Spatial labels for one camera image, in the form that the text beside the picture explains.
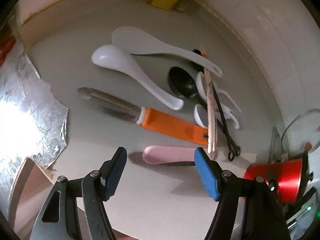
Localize red object by sink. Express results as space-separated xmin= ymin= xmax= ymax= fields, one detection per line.
xmin=0 ymin=34 xmax=16 ymax=65

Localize red cylindrical tin canister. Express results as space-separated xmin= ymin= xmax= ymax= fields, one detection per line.
xmin=244 ymin=152 xmax=313 ymax=204

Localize white plastic spoon blue print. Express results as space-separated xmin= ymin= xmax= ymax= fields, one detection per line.
xmin=196 ymin=72 xmax=240 ymax=130

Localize glass pot lid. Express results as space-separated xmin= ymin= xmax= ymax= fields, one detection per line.
xmin=281 ymin=108 xmax=319 ymax=154

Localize wrapped disposable chopsticks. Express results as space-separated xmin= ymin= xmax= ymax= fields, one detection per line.
xmin=199 ymin=44 xmax=218 ymax=153

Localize white rice paddle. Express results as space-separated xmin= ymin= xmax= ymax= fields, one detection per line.
xmin=111 ymin=26 xmax=223 ymax=77

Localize pink handled utensil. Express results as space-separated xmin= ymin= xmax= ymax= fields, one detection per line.
xmin=142 ymin=145 xmax=196 ymax=165

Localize black plastic spoon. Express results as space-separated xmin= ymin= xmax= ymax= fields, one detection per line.
xmin=168 ymin=67 xmax=208 ymax=115

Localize aluminium foil sheet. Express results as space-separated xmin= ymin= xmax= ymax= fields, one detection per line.
xmin=1 ymin=36 xmax=68 ymax=217

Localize white ceramic soup spoon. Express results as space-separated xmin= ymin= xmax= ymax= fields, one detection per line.
xmin=91 ymin=44 xmax=184 ymax=111

